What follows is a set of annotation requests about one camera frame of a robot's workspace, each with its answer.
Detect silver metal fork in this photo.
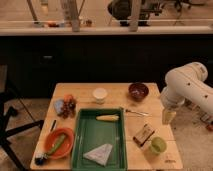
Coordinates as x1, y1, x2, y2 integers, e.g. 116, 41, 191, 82
125, 109, 149, 116

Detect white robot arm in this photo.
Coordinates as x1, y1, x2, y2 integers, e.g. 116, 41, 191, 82
160, 62, 213, 125

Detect green plastic tray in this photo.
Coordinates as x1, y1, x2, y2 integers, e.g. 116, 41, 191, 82
71, 108, 127, 171

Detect brown wooden box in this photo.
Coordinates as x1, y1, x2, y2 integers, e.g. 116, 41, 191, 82
133, 124, 155, 147

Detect green cup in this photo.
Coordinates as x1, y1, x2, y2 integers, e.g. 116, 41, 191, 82
149, 137, 167, 155

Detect wooden table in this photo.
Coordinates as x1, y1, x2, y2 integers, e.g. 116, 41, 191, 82
30, 83, 183, 171

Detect dark red bowl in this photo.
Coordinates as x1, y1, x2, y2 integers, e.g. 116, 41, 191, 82
128, 82, 149, 101

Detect white cup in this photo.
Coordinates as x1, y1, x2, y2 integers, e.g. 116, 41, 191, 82
92, 88, 108, 104

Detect grey folded cloth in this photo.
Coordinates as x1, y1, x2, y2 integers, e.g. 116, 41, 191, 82
83, 144, 113, 166

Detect red grape bunch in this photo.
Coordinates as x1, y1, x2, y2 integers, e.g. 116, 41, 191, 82
62, 99, 76, 118

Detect orange fruit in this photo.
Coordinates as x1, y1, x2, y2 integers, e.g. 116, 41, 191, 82
64, 94, 74, 103

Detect green cucumber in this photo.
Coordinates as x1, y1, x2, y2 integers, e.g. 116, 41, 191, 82
47, 134, 66, 155

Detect orange plastic bowl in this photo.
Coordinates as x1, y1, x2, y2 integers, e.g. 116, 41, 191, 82
44, 127, 74, 159

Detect black pen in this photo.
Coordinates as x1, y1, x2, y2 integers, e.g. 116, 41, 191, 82
50, 120, 57, 132

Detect black office chair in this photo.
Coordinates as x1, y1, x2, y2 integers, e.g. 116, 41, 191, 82
0, 64, 45, 171

